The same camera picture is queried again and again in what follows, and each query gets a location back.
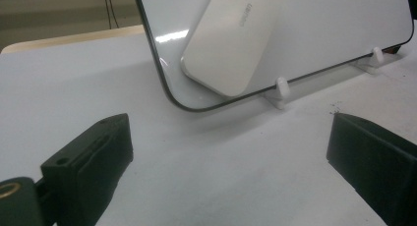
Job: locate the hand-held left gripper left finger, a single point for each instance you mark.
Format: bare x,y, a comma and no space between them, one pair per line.
88,167

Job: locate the dark object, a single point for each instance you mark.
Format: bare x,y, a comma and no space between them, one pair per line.
412,3

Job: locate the white whiteboard with black rim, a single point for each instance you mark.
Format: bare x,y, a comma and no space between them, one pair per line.
327,32

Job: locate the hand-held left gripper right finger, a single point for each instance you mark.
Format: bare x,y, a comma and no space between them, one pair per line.
377,160

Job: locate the white whiteboard eraser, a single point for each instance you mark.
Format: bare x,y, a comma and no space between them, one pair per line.
229,45

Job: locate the white plastic whiteboard foot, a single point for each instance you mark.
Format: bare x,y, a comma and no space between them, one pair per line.
282,88
377,57

